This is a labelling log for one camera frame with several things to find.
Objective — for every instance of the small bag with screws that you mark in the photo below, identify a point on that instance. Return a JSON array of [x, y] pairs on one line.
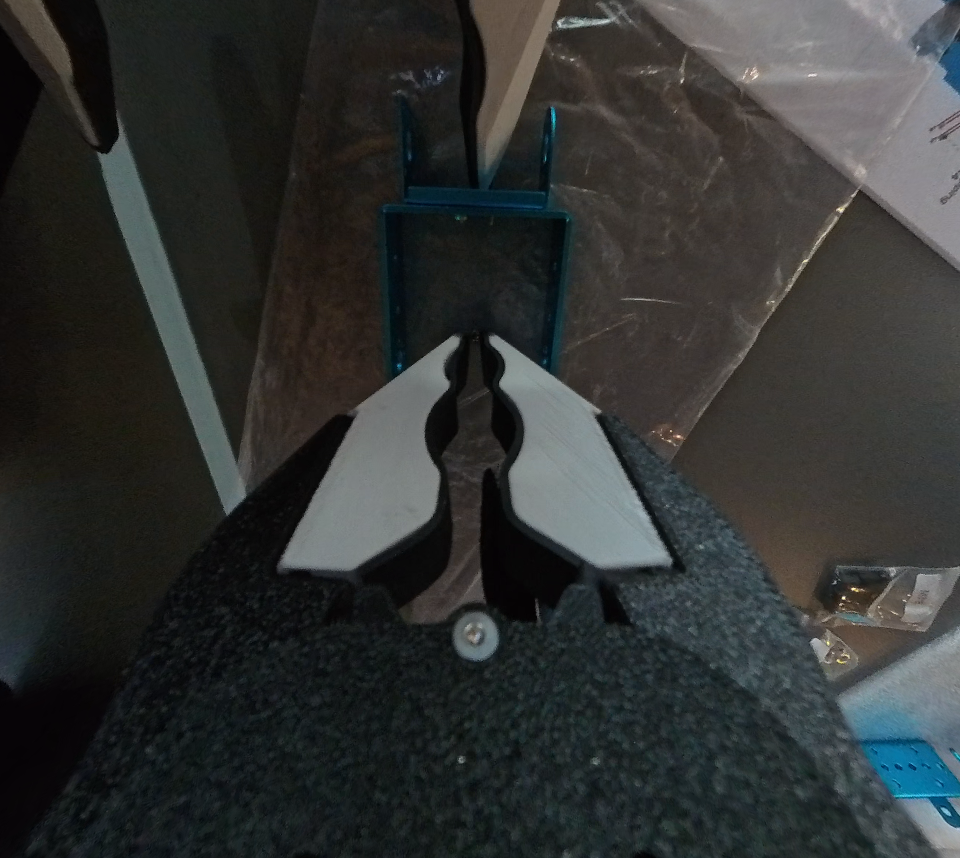
[[832, 655]]

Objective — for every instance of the blue metal bracket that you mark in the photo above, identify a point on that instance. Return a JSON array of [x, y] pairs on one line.
[[480, 197]]

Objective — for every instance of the clear plastic bag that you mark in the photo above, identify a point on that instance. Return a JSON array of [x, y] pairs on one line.
[[675, 250]]

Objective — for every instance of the blue perforated metal plate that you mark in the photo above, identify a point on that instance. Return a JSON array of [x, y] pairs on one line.
[[911, 790]]

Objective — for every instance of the white foam block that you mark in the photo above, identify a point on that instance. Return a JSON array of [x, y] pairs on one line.
[[900, 693]]

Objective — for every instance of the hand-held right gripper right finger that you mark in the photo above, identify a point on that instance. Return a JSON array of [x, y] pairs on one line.
[[577, 475]]

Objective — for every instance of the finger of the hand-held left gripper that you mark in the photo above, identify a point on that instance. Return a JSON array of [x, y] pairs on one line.
[[37, 10], [525, 10]]

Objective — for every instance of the printed instruction sheet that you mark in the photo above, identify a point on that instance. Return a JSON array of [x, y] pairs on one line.
[[825, 92]]

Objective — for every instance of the small bag with black part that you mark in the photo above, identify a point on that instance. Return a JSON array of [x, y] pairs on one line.
[[877, 595]]

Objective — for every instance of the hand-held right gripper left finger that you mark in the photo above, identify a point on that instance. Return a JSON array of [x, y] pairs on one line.
[[367, 490]]

